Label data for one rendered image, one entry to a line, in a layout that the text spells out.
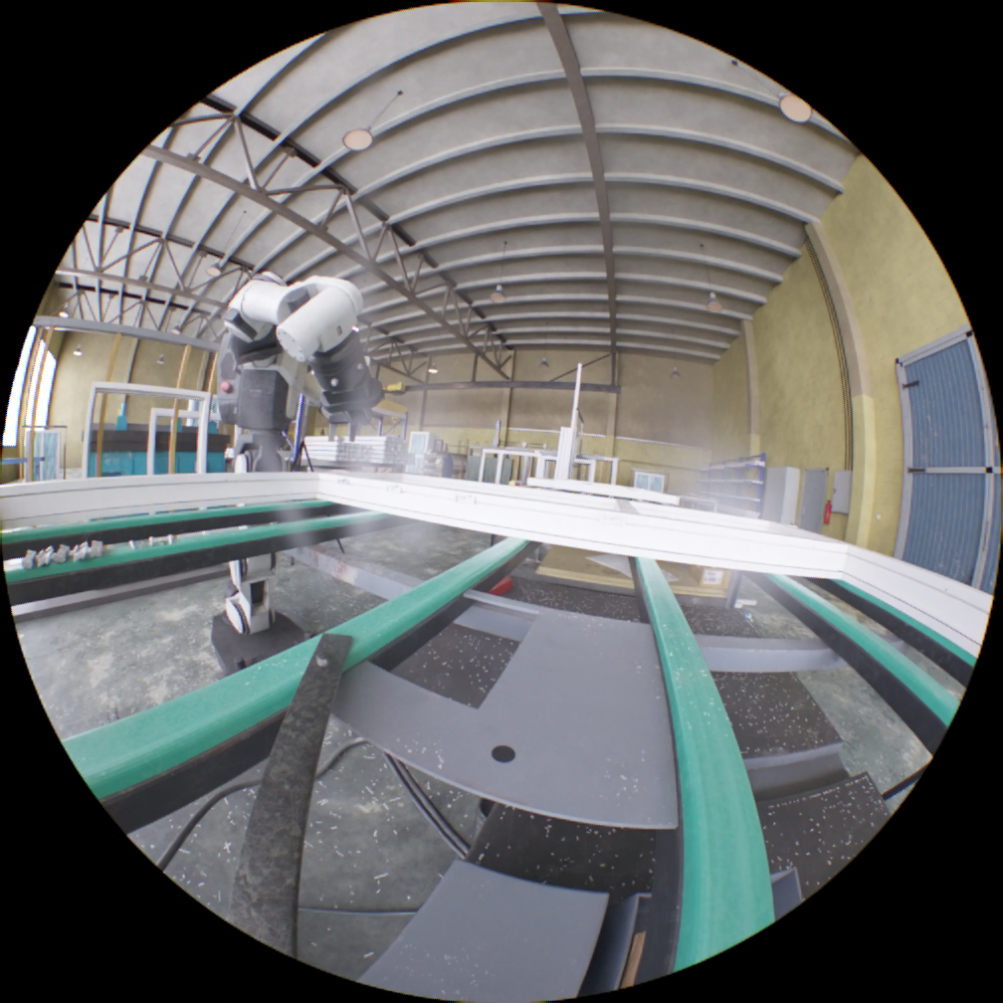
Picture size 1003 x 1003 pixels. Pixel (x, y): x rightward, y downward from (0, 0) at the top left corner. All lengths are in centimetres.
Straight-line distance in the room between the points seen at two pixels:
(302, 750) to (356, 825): 94
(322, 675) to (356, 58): 825
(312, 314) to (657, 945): 56
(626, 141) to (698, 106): 193
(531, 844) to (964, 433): 643
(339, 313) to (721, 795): 55
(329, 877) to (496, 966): 79
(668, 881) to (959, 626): 55
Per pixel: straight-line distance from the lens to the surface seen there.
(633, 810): 16
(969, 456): 629
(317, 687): 18
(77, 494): 79
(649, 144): 844
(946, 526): 634
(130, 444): 429
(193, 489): 80
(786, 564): 70
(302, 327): 43
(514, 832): 43
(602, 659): 25
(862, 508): 727
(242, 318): 65
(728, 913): 15
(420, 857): 103
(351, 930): 102
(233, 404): 108
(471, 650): 70
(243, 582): 127
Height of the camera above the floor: 99
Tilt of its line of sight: 6 degrees down
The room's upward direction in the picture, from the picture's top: 6 degrees clockwise
